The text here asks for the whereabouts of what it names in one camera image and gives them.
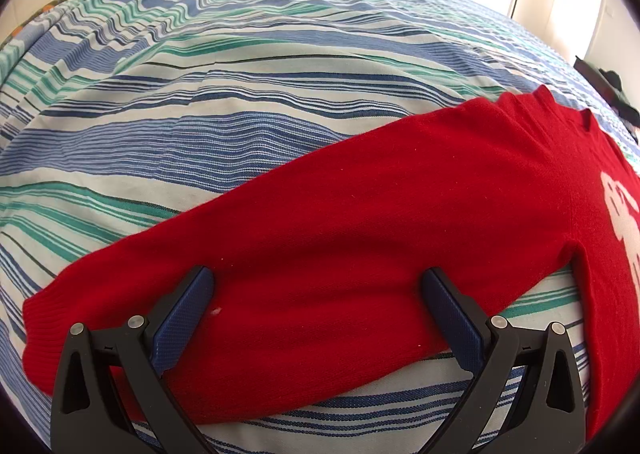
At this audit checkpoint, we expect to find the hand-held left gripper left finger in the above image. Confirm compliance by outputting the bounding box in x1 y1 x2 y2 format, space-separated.
50 265 216 454

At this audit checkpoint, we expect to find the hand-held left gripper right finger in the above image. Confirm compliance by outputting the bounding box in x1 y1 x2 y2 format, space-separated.
419 268 586 454

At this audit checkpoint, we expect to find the red knit sweater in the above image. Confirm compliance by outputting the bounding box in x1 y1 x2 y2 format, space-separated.
21 84 640 445

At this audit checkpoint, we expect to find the pile of dark clothes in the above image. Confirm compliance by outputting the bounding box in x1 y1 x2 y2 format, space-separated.
597 68 640 131

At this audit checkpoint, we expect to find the blue green striped bedspread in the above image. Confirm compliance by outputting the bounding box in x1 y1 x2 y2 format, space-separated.
0 0 640 454

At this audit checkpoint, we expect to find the dark wooden furniture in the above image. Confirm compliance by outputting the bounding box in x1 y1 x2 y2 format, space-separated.
574 56 621 107

